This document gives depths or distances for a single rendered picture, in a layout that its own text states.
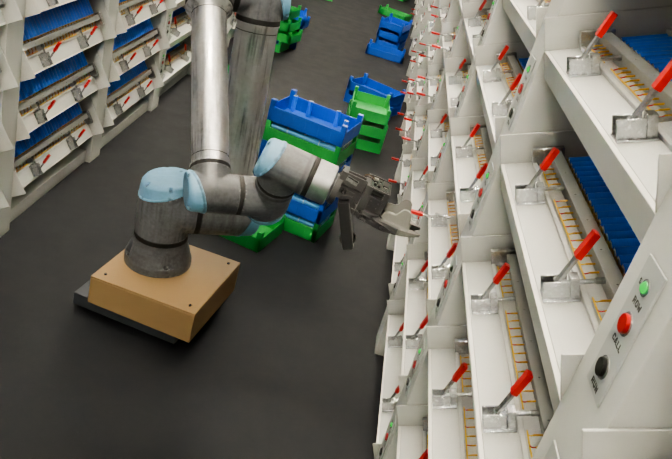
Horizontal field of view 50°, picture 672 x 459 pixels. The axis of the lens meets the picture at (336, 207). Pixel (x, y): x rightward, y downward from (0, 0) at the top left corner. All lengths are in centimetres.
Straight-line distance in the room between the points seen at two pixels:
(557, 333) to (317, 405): 130
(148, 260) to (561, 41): 131
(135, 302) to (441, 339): 95
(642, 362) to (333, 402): 154
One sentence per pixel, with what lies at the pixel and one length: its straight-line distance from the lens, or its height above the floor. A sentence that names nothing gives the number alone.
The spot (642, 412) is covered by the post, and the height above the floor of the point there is 100.
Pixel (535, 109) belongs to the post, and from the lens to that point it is 121.
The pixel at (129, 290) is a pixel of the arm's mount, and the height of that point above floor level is 15.
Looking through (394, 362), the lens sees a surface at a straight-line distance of 200.
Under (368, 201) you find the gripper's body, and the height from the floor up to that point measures 69.
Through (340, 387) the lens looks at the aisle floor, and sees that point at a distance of 211.
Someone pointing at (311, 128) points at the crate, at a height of 43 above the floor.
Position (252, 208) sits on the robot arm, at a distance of 160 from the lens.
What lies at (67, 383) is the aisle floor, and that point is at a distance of 196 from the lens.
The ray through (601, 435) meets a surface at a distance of 61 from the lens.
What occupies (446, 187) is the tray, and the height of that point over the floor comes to 59.
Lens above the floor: 131
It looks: 25 degrees down
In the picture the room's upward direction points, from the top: 16 degrees clockwise
